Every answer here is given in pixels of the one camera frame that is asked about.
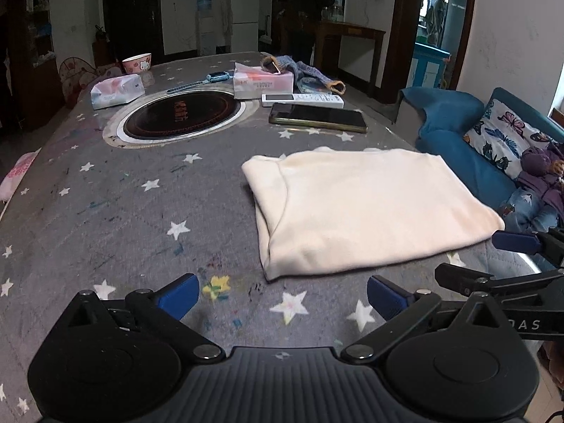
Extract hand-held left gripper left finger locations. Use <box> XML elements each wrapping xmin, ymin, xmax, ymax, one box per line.
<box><xmin>64</xmin><ymin>273</ymin><xmax>225</xmax><ymax>360</ymax></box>

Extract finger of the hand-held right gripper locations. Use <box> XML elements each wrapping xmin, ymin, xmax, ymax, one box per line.
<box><xmin>492</xmin><ymin>227</ymin><xmax>564</xmax><ymax>267</ymax></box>
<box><xmin>434</xmin><ymin>262</ymin><xmax>564</xmax><ymax>305</ymax></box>

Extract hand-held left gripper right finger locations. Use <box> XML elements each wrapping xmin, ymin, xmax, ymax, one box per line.
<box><xmin>340</xmin><ymin>274</ymin><xmax>503</xmax><ymax>361</ymax></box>

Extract cream garment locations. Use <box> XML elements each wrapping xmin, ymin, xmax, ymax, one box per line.
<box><xmin>241</xmin><ymin>146</ymin><xmax>506</xmax><ymax>282</ymax></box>

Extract blue patterned jeans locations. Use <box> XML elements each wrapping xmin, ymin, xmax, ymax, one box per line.
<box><xmin>500</xmin><ymin>187</ymin><xmax>564</xmax><ymax>234</ymax></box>

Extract grey star-print tablecloth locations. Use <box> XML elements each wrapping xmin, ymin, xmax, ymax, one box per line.
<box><xmin>0</xmin><ymin>50</ymin><xmax>542</xmax><ymax>423</ymax></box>

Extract blue sofa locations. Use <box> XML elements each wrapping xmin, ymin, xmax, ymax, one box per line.
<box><xmin>397</xmin><ymin>86</ymin><xmax>564</xmax><ymax>274</ymax></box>

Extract butterfly print pillow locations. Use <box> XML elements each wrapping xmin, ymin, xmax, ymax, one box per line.
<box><xmin>462</xmin><ymin>98</ymin><xmax>556</xmax><ymax>179</ymax></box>

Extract round black induction cooktop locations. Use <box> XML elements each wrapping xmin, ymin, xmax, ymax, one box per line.
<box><xmin>103</xmin><ymin>89</ymin><xmax>262</xmax><ymax>146</ymax></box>

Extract black smartphone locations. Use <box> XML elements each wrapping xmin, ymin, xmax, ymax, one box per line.
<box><xmin>269</xmin><ymin>102</ymin><xmax>368</xmax><ymax>134</ymax></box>

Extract blue painted cabinet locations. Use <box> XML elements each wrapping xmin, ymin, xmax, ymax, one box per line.
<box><xmin>412</xmin><ymin>42</ymin><xmax>452</xmax><ymax>91</ymax></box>

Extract pink white sack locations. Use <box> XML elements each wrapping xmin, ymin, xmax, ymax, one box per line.
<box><xmin>0</xmin><ymin>147</ymin><xmax>42</xmax><ymax>206</ymax></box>

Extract white remote control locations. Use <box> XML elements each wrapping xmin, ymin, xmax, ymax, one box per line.
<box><xmin>293</xmin><ymin>92</ymin><xmax>345</xmax><ymax>109</ymax></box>

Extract white pink soft tissue pack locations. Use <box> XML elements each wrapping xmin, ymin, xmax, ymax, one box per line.
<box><xmin>90</xmin><ymin>74</ymin><xmax>146</xmax><ymax>111</ymax></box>

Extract blue smartwatch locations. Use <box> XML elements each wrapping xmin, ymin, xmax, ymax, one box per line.
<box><xmin>166</xmin><ymin>70</ymin><xmax>234</xmax><ymax>94</ymax></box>

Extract blue foil packet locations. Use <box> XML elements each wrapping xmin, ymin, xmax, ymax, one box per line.
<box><xmin>297</xmin><ymin>77</ymin><xmax>331</xmax><ymax>95</ymax></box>

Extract pink cartoon bowl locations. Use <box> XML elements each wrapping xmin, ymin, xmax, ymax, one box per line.
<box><xmin>122</xmin><ymin>53</ymin><xmax>153</xmax><ymax>75</ymax></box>

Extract blue grey knitted cloth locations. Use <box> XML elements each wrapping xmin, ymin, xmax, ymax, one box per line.
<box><xmin>262</xmin><ymin>54</ymin><xmax>347</xmax><ymax>95</ymax></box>

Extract pink folding play tent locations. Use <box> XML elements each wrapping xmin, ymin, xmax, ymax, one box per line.
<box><xmin>59</xmin><ymin>56</ymin><xmax>122</xmax><ymax>106</ymax></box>

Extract water dispenser with blue bottle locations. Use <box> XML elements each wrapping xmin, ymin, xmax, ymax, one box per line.
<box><xmin>196</xmin><ymin>0</ymin><xmax>216</xmax><ymax>57</ymax></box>

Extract dark wooden desk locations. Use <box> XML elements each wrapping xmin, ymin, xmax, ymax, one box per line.
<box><xmin>314</xmin><ymin>20</ymin><xmax>387</xmax><ymax>98</ymax></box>

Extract tall wooden shelf cabinet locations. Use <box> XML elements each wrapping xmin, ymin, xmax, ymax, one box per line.
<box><xmin>0</xmin><ymin>0</ymin><xmax>58</xmax><ymax>130</ymax></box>

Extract white refrigerator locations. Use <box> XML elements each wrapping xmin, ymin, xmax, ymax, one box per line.
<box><xmin>230</xmin><ymin>0</ymin><xmax>260</xmax><ymax>54</ymax></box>

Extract dark wooden door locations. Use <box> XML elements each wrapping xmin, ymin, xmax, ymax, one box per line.
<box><xmin>101</xmin><ymin>0</ymin><xmax>165</xmax><ymax>60</ymax></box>

